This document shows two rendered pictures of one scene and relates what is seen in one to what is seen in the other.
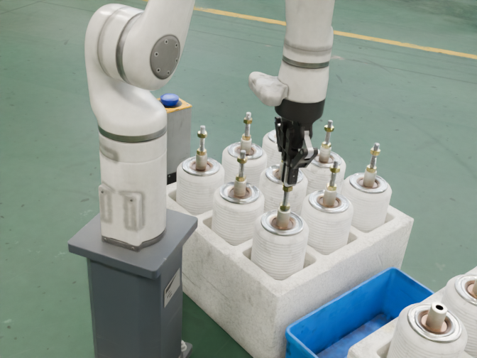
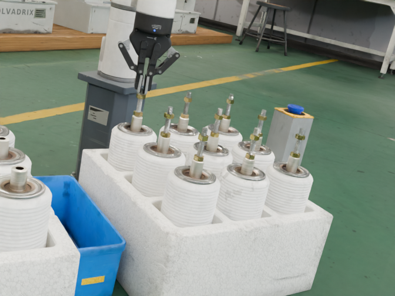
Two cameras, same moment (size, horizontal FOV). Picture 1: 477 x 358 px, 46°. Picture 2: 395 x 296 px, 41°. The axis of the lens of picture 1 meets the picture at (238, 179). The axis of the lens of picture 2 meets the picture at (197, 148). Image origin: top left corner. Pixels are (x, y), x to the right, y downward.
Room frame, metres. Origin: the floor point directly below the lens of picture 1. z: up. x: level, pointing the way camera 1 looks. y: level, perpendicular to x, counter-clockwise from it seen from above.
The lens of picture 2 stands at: (1.06, -1.12, 0.58)
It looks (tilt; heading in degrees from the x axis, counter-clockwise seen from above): 18 degrees down; 96
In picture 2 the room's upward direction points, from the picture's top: 12 degrees clockwise
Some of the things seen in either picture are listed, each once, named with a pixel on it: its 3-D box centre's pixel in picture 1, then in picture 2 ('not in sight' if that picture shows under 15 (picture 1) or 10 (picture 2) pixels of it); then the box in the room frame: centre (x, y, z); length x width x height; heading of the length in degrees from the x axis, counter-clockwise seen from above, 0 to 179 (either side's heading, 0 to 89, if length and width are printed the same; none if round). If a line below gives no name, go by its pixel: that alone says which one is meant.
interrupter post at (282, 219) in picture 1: (282, 217); (136, 123); (0.81, -0.08, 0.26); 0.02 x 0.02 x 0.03
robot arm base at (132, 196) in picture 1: (134, 181); (124, 44); (0.69, 0.15, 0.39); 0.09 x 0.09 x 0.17; 71
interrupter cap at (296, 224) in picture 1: (282, 223); (135, 129); (0.81, -0.08, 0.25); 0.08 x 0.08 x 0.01
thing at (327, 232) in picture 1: (321, 241); (154, 192); (0.89, -0.17, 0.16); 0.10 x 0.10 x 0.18
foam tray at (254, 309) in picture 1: (275, 239); (196, 218); (0.98, -0.09, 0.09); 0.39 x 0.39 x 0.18; 43
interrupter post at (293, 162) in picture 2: not in sight; (292, 164); (1.15, -0.10, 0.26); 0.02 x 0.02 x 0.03
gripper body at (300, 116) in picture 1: (297, 117); (151, 34); (0.81, -0.08, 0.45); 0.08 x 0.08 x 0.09
